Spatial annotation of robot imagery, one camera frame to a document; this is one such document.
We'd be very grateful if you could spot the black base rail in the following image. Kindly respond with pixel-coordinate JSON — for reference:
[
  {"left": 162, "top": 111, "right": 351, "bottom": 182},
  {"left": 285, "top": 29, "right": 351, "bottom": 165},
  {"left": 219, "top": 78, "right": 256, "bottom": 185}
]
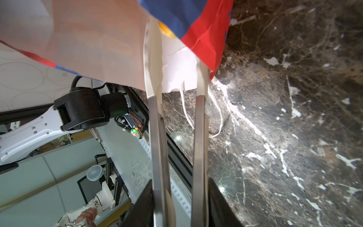
[{"left": 96, "top": 85, "right": 199, "bottom": 227}]

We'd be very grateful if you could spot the red paper gift bag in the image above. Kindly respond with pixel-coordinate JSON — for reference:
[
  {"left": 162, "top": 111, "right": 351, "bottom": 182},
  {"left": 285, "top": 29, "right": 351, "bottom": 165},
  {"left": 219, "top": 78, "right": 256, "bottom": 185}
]
[{"left": 1, "top": 1, "right": 233, "bottom": 93}]

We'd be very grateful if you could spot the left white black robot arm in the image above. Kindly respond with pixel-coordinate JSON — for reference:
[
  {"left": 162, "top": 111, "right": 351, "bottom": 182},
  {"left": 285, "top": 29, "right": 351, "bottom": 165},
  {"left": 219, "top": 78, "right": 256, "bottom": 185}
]
[{"left": 1, "top": 87, "right": 129, "bottom": 166}]

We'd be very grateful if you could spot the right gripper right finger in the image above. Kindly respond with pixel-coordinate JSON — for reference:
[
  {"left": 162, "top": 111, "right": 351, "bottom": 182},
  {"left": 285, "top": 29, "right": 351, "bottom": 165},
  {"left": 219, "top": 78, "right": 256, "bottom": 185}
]
[{"left": 191, "top": 59, "right": 209, "bottom": 227}]

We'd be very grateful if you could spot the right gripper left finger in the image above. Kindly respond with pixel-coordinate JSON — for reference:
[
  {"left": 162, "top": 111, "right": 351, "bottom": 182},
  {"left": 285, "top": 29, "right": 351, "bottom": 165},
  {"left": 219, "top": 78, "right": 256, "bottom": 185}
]
[{"left": 143, "top": 16, "right": 176, "bottom": 227}]

